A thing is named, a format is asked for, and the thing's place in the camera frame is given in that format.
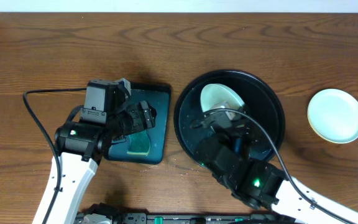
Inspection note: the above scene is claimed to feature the white plate with blue stain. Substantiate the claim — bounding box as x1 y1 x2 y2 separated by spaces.
200 83 245 112

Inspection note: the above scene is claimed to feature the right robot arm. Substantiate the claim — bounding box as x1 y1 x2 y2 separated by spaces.
192 119 358 223

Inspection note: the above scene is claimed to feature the round black tray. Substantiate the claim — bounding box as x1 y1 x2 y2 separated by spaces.
173 70 285 157

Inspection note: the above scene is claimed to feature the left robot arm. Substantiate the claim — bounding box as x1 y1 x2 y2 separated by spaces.
33 101 168 223

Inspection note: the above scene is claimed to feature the black rectangular water tray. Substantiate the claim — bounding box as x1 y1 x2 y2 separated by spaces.
104 83 171 164

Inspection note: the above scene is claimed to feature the pale green plate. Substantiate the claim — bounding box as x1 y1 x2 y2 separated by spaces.
307 88 358 144

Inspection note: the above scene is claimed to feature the yellow plate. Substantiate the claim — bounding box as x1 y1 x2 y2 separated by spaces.
307 116 338 144

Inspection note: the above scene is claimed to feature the green yellow sponge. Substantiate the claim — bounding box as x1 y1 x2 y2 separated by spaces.
127 131 151 156

